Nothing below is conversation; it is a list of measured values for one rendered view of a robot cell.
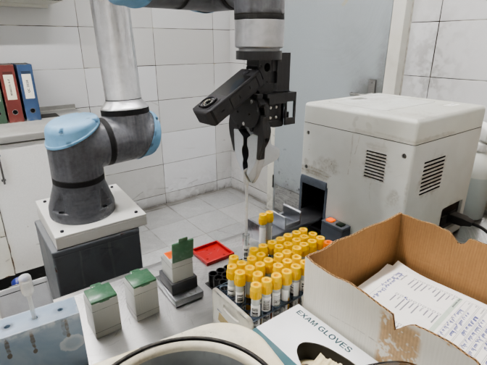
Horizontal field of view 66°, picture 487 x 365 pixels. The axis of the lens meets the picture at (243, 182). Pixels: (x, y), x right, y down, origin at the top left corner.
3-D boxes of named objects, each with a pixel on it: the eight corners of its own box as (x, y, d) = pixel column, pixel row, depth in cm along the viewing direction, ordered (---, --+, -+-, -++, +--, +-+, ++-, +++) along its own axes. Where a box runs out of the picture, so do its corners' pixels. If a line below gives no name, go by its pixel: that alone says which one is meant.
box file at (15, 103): (19, 114, 235) (8, 62, 224) (25, 121, 215) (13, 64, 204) (5, 116, 231) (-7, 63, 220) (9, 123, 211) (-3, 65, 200)
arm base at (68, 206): (48, 200, 97) (42, 165, 92) (111, 193, 103) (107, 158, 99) (49, 229, 84) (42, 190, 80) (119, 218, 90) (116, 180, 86)
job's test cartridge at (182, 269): (182, 274, 72) (180, 244, 70) (194, 286, 68) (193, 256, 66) (162, 280, 70) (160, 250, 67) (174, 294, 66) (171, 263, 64)
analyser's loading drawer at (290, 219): (311, 211, 97) (311, 193, 95) (330, 221, 92) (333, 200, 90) (247, 235, 85) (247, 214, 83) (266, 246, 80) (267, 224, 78)
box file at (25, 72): (34, 113, 240) (25, 61, 229) (41, 119, 220) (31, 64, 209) (21, 114, 236) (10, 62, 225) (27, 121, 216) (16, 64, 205)
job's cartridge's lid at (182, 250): (192, 233, 64) (193, 235, 64) (191, 256, 66) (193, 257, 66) (171, 240, 62) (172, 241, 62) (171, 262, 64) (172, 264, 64)
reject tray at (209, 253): (217, 242, 86) (217, 240, 85) (234, 256, 81) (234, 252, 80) (190, 252, 82) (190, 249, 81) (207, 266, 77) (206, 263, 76)
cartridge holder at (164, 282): (181, 273, 74) (180, 257, 73) (204, 297, 67) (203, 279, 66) (155, 282, 71) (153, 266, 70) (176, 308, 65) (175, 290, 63)
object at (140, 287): (148, 298, 67) (145, 265, 65) (160, 312, 64) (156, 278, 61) (126, 306, 65) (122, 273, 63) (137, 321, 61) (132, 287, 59)
